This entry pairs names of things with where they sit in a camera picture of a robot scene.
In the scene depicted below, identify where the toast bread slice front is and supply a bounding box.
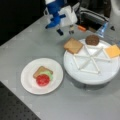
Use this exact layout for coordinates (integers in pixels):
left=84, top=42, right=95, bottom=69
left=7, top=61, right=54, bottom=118
left=33, top=66, right=53, bottom=80

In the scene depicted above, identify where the green lettuce piece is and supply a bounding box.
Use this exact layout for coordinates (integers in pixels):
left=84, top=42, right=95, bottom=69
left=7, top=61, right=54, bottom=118
left=41, top=70, right=53, bottom=81

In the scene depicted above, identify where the white paper plate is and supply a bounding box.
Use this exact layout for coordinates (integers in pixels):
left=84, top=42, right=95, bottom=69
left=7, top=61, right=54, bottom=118
left=21, top=58, right=63, bottom=95

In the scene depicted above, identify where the white divided round tray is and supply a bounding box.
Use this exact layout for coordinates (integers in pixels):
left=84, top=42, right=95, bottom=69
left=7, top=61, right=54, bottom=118
left=64, top=39, right=120, bottom=85

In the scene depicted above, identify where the yellow cheese slice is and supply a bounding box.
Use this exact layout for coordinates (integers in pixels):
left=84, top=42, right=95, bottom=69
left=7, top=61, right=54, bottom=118
left=105, top=45, right=120, bottom=58

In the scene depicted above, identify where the toast bread slice back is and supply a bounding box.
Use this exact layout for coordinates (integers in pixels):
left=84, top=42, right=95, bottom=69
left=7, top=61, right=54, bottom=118
left=64, top=38, right=83, bottom=54

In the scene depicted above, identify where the toast bread slice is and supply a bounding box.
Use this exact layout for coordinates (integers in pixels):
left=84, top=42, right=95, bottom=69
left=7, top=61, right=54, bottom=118
left=64, top=38, right=83, bottom=54
left=33, top=66, right=53, bottom=80

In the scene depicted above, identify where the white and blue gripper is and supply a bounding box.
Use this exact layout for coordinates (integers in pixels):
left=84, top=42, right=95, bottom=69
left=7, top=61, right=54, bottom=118
left=46, top=3, right=77, bottom=35

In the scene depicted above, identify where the brown round meat patty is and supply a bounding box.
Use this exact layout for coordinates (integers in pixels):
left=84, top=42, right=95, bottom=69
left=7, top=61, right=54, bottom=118
left=85, top=35, right=99, bottom=46

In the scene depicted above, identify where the red tomato slice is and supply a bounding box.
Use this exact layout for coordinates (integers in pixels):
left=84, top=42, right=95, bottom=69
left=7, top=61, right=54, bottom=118
left=36, top=74, right=50, bottom=86

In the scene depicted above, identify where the orange small block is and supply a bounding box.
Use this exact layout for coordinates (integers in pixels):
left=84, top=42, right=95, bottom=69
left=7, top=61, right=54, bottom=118
left=78, top=26, right=86, bottom=32

